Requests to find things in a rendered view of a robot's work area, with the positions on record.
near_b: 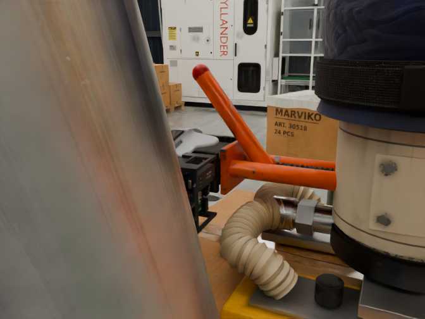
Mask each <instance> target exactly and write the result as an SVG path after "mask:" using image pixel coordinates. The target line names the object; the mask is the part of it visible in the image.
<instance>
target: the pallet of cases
mask: <svg viewBox="0 0 425 319"><path fill-rule="evenodd" d="M153 64H154V68H155V71H156V75H157V80H158V83H159V87H160V90H161V95H162V98H163V103H164V107H165V110H166V112H167V113H173V112H174V110H175V109H185V108H184V104H185V102H182V83H171V82H169V66H168V65H162V64H155V63H153ZM175 106H176V107H175Z"/></svg>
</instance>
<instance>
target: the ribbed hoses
mask: <svg viewBox="0 0 425 319"><path fill-rule="evenodd" d="M275 196H284V197H293V198H297V200H298V201H299V202H300V201H301V199H302V198H303V199H311V200H316V201H318V204H319V205H324V202H322V201H321V197H320V196H317V195H316V194H315V193H314V190H312V189H308V188H307V187H302V186H296V185H287V184H279V183H273V182H267V183H265V184H263V185H262V186H261V187H260V188H259V189H258V190H257V192H256V194H255V196H254V200H253V201H249V202H246V203H245V204H243V205H241V207H239V208H238V209H237V210H236V211H235V212H234V213H233V214H232V215H231V217H229V219H228V220H227V222H226V223H225V226H224V228H223V229H222V233H221V236H220V238H219V243H220V245H221V249H220V253H221V255H222V257H223V258H224V259H225V260H227V261H228V263H229V265H230V267H231V268H234V269H238V271H239V273H245V275H246V277H249V276H250V279H251V280H252V279H254V282H255V284H258V286H259V288H260V290H263V291H264V294H265V295H267V296H272V297H274V298H275V299H276V300H277V299H280V298H282V297H283V296H285V295H286V294H288V292H289V291H290V290H291V289H292V288H293V287H294V285H295V283H296V282H297V278H298V275H297V273H296V272H294V270H293V268H292V267H290V265H289V264H288V262H286V261H283V257H282V256H281V255H279V254H276V253H275V249H274V248H268V247H267V245H266V243H265V242H259V241H258V236H259V235H260V233H261V232H263V231H265V230H269V229H270V228H271V229H272V230H274V229H276V228H277V227H278V229H279V230H282V228H283V227H284V223H285V220H284V222H283V224H281V220H280V219H281V218H280V207H279V205H278V202H277V200H276V199H275V198H274V197H275Z"/></svg>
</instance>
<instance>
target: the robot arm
mask: <svg viewBox="0 0 425 319"><path fill-rule="evenodd" d="M218 142H219V139H218V138H217V137H214V136H211V135H206V134H203V133H202V131H201V130H199V129H197V128H179V129H170V126H169V121H168V117H167V114H166V110H165V107H164V103H163V98H162V95H161V90H160V87H159V83H158V80H157V75H156V71H155V68H154V64H153V60H152V56H151V51H150V49H149V44H148V41H147V36H146V33H145V29H144V24H143V21H142V17H141V14H140V10H139V5H138V2H137V0H0V319H219V315H218V311H217V307H216V303H215V300H214V296H213V291H212V288H211V283H210V280H209V276H208V273H207V268H206V264H205V261H204V257H203V253H202V249H201V246H200V242H199V237H198V233H199V232H200V231H201V230H202V229H203V228H204V227H205V226H206V225H207V224H208V223H209V222H210V221H211V220H212V219H213V218H214V217H215V216H216V215H217V212H213V211H208V209H209V207H208V201H218V200H219V197H218V196H214V195H211V194H209V189H210V183H211V182H212V181H213V180H215V178H216V177H215V164H212V163H210V162H211V161H212V160H214V159H216V155H210V154H199V153H197V154H195V153H192V152H193V151H194V150H196V149H198V148H203V147H210V146H214V145H216V144H217V143H218ZM199 216H202V217H206V218H207V219H206V220H205V221H204V222H203V223H202V224H201V225H199Z"/></svg>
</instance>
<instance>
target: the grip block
mask: <svg viewBox="0 0 425 319"><path fill-rule="evenodd" d="M206 135H211V136H214V137H217V138H218V139H219V142H218V143H217V144H216V145H214V146H210V147H203V148H198V149H196V150H194V151H193V152H192V153H195V154H197V153H199V154H210V155H216V159H214V160H212V161H211V162H210V163H212V164H215V177H216V178H215V180H213V181H212V182H211V183H210V189H209V192H213V193H218V192H219V185H220V184H221V194H222V195H227V193H229V192H230V191H231V190H232V189H234V188H235V187H236V186H237V185H238V184H240V183H241V182H242V181H243V180H245V178H236V177H231V176H230V174H229V167H230V163H231V161H232V160H240V161H241V158H242V155H243V153H245V151H244V150H243V148H242V147H241V145H240V144H239V142H238V141H237V140H236V138H235V136H227V135H214V134H206Z"/></svg>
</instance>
